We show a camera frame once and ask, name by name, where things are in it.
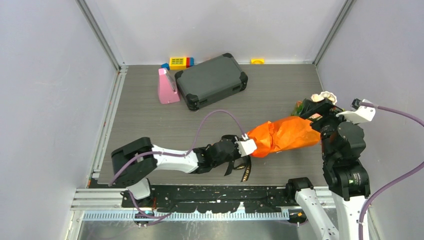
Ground white ribbed vase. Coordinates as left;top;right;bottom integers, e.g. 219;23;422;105
310;91;337;105

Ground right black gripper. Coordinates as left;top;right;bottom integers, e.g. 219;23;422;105
299;96;361;160

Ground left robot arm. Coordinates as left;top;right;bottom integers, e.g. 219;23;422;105
109;135;252;207

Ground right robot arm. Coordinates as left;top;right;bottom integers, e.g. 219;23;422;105
285;98;376;240

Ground purple cable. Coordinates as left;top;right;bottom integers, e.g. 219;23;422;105
358;101;424;240
108;109;250;187

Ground small yellow toy piece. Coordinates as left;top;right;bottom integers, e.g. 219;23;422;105
250;58;265;65

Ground dark grey hard case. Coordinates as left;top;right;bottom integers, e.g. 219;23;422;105
174;52;248;111

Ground orange flower bouquet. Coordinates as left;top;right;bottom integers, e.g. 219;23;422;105
247;101;321;158

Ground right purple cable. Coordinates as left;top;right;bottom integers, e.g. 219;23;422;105
358;101;424;240

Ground black ribbon gold lettering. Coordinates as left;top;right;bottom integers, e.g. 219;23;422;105
224;155;252;183

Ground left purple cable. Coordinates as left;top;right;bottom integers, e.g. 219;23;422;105
108;109;250;187

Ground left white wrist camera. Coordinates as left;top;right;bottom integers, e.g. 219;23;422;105
235;133;257;157

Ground red blue toy block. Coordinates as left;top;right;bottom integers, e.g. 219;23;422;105
185;57;195;68

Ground yellow toy block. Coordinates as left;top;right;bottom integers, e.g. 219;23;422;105
169;57;188;71

